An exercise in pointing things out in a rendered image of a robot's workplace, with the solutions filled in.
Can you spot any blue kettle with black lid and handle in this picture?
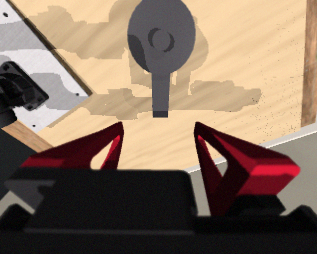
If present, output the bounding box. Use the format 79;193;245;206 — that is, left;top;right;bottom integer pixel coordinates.
127;0;196;118

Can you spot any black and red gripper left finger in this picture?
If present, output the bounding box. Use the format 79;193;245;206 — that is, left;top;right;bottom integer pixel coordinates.
20;121;124;169

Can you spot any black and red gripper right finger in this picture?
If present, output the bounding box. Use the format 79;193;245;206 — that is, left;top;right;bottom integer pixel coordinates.
194;121;300;216

